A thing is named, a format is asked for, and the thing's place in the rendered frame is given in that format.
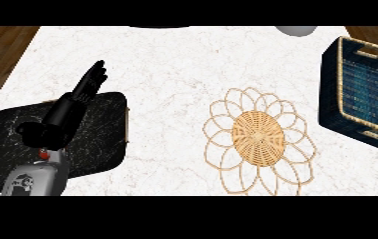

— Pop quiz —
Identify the black square placemat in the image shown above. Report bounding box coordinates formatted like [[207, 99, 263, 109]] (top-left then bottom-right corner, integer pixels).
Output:
[[0, 91, 132, 188]]

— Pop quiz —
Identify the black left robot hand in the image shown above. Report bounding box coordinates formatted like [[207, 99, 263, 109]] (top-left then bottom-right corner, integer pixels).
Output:
[[15, 59, 110, 152]]

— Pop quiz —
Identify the wicker flower-shaped placemat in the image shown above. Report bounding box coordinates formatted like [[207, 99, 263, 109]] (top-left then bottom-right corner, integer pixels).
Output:
[[203, 86, 319, 197]]

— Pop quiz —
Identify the grey rounded object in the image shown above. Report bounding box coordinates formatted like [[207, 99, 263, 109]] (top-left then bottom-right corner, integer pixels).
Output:
[[274, 25, 319, 38]]

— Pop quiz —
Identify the dark blue woven basket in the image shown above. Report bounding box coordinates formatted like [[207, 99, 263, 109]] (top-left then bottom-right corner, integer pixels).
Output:
[[318, 35, 378, 149]]

